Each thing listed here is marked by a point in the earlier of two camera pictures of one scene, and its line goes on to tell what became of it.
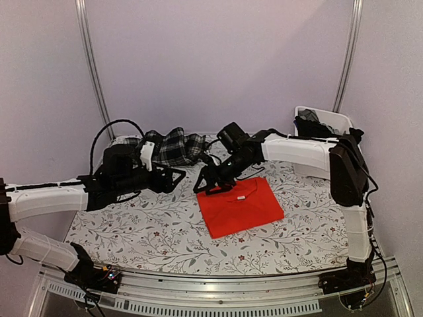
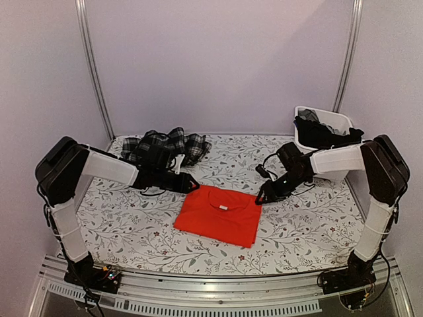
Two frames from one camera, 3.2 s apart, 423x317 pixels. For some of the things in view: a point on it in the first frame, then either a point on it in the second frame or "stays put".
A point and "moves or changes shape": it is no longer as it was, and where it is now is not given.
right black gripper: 227,184 to 270,193
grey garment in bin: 308,115 stays put
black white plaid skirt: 172,146 stays put
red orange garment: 240,206 moves or changes shape
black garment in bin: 307,127 stays put
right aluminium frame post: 354,32 stays put
